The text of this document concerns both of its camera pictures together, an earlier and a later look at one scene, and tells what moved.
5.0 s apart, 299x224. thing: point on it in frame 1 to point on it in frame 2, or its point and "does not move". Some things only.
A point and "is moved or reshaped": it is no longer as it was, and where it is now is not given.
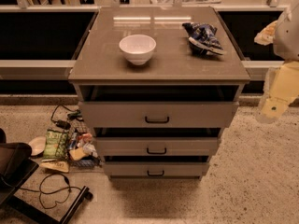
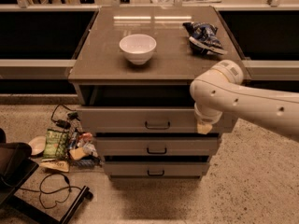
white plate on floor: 37,145 does not move
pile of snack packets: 81,150 does not move
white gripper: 287,38 to 206,119
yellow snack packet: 53,164 does not move
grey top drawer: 160,114 is moved or reshaped
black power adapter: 73,114 does not move
